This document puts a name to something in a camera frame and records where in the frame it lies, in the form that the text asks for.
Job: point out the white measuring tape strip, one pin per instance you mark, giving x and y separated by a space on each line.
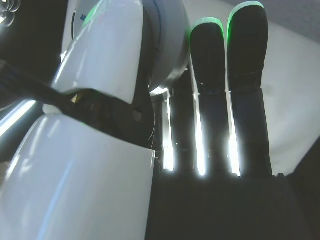
170 37

